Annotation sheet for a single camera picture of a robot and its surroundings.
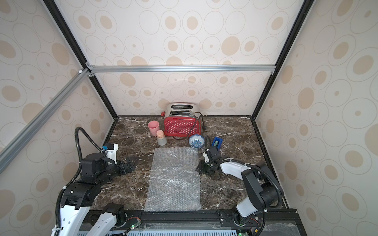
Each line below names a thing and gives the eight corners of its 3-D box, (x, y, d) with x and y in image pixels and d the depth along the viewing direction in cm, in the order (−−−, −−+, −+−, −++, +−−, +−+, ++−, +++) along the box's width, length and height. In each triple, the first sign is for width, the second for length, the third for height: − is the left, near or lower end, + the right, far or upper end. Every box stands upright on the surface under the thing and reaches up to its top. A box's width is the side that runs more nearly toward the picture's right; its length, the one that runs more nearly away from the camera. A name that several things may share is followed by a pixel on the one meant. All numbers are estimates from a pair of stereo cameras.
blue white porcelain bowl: (192, 150, 101) (192, 147, 98) (186, 140, 107) (186, 137, 104) (206, 145, 104) (206, 141, 101) (199, 135, 110) (200, 132, 107)
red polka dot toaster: (164, 139, 108) (160, 121, 93) (167, 119, 121) (164, 101, 106) (199, 139, 108) (200, 121, 93) (198, 119, 121) (199, 101, 106)
